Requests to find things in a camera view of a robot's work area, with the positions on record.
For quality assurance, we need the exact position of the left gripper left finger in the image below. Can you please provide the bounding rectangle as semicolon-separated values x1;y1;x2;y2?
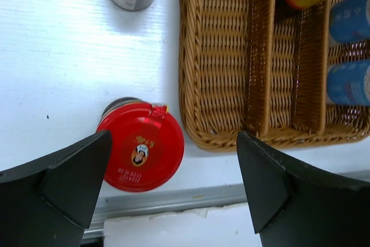
1;131;112;246

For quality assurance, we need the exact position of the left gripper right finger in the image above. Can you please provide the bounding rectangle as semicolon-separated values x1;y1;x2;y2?
236;132;369;246

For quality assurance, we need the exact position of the silver-cap white bottle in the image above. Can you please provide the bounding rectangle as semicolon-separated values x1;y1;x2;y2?
329;0;369;46
326;60;369;106

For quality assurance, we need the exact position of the brown wicker divided basket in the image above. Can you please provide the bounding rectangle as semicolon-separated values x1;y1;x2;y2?
179;0;369;152

